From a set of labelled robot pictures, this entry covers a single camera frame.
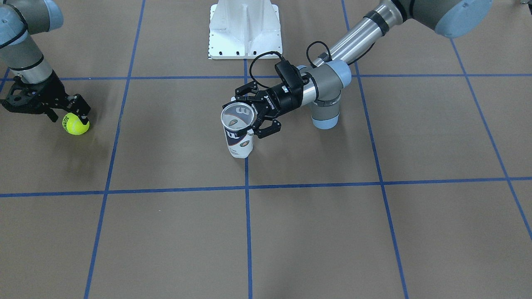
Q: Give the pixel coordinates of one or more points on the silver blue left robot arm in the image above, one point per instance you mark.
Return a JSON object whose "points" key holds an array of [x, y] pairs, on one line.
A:
{"points": [[320, 85]]}

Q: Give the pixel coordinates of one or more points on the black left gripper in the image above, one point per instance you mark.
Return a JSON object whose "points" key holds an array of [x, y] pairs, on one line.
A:
{"points": [[279, 99]]}

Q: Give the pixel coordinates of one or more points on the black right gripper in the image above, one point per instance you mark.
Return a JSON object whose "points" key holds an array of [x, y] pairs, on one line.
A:
{"points": [[47, 92]]}

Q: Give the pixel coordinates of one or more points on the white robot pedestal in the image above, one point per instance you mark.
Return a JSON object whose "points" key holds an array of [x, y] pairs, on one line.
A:
{"points": [[243, 29]]}

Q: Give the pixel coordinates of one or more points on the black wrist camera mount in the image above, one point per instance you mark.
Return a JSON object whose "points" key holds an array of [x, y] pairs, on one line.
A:
{"points": [[24, 100]]}

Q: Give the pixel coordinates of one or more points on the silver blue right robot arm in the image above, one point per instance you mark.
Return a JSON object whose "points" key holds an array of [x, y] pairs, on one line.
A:
{"points": [[19, 21]]}

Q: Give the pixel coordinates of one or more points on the yellow tennis ball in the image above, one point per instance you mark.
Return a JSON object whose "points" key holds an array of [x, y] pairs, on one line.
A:
{"points": [[73, 125]]}

